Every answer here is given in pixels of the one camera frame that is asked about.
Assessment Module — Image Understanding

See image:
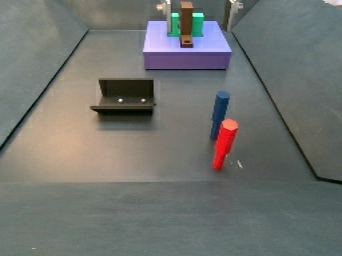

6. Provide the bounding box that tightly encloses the black angle bracket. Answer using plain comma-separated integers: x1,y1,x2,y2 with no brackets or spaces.
91,78,155,113

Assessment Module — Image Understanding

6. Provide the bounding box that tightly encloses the red hexagonal peg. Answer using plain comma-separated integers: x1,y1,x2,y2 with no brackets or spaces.
213,119,239,170

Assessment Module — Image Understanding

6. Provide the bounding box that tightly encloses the purple base block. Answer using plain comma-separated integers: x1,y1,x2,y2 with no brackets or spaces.
143,21,233,70

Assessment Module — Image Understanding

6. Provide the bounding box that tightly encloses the brown upright bracket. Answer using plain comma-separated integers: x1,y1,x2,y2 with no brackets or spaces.
181,1,194,48

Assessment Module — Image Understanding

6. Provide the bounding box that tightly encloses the green block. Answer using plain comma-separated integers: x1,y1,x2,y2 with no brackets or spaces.
167,13,205,37

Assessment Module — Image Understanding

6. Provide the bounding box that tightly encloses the blue hexagonal peg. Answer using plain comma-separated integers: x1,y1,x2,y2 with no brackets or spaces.
210,91,230,140

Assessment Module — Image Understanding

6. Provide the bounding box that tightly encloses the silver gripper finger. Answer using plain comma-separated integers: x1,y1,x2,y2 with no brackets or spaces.
156,0,171,32
227,0,243,31

